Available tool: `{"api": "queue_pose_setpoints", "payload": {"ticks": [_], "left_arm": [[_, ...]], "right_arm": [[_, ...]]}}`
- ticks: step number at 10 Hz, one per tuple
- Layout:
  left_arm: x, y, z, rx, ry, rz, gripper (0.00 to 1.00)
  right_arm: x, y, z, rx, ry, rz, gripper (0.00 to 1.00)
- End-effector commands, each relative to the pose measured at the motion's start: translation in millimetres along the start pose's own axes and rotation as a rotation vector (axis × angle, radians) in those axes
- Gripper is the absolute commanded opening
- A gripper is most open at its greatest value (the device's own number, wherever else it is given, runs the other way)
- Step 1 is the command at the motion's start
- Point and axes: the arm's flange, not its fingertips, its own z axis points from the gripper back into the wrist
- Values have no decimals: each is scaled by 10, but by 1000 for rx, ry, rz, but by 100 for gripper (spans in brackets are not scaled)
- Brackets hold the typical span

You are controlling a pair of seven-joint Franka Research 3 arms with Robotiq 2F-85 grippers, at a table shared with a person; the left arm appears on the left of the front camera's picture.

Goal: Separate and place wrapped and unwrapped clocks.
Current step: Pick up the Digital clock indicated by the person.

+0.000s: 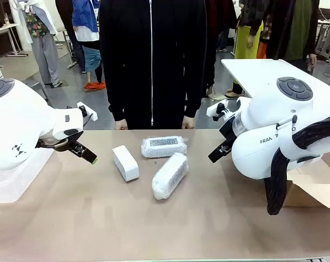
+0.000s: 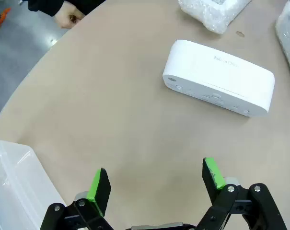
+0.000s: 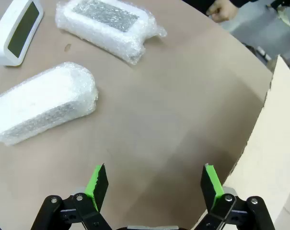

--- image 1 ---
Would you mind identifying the bubble-wrapped clock with grey face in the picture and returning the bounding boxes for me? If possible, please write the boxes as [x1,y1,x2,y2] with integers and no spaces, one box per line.
[152,152,189,201]

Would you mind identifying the black-sleeved right forearm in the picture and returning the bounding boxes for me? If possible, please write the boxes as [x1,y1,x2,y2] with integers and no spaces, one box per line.
[102,62,127,122]

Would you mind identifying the black-sleeved left forearm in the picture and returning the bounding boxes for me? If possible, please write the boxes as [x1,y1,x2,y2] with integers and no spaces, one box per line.
[183,65,217,119]

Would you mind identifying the person in blue jacket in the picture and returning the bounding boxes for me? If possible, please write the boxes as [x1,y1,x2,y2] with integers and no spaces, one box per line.
[71,0,107,85]

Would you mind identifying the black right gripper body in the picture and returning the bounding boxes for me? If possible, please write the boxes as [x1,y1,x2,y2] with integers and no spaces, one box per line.
[219,117,238,148]

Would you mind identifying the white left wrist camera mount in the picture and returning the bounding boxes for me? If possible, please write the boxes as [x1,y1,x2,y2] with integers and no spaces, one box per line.
[76,102,98,122]

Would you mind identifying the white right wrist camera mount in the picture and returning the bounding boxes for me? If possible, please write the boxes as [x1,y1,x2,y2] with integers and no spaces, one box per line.
[207,99,237,122]

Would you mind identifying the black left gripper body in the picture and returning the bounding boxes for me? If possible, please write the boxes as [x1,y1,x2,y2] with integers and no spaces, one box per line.
[35,136,85,155]

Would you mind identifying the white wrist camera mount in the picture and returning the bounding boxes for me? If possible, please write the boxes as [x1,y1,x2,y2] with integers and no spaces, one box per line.
[76,102,98,122]
[207,99,237,122]

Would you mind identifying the person in dark green coat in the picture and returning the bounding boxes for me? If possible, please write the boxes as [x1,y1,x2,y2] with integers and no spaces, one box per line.
[272,0,320,74]

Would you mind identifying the person in black zip jacket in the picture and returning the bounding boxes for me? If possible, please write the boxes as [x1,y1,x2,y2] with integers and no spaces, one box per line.
[98,0,217,130]

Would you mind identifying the brown cardboard box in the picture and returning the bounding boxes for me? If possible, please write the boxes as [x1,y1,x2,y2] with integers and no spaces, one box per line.
[284,157,330,210]

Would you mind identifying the orange shoes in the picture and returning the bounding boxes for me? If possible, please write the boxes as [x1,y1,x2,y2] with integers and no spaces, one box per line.
[84,81,107,91]

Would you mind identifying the bubble-wrapped clock with dark face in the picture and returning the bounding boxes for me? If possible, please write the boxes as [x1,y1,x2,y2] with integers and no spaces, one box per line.
[140,135,188,159]

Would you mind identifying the white table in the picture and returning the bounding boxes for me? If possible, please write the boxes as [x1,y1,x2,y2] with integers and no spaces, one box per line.
[221,58,330,99]

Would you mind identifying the person with yellow apron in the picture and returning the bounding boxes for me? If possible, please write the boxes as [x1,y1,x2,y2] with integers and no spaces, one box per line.
[226,0,265,98]

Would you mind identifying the person's left hand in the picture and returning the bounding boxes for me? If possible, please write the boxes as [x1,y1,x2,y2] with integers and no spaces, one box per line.
[182,116,196,130]

